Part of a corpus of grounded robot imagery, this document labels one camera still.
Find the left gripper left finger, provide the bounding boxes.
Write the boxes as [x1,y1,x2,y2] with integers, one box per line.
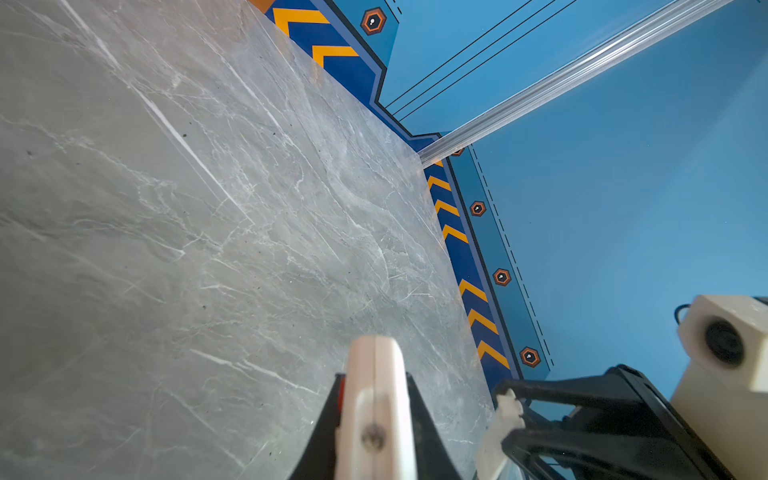
[289,374,346,480]

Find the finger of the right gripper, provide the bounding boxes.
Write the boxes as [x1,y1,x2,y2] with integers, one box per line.
[496,364,720,479]
[501,428,678,479]

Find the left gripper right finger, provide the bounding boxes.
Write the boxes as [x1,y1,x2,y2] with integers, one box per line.
[406,373,461,480]

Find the white remote control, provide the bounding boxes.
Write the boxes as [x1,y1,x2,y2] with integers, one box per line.
[334,336,417,479]

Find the white battery cover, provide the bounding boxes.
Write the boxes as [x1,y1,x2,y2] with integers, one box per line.
[475,389,525,480]

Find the right aluminium corner post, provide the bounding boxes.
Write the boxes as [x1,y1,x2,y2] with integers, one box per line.
[418,0,731,168]

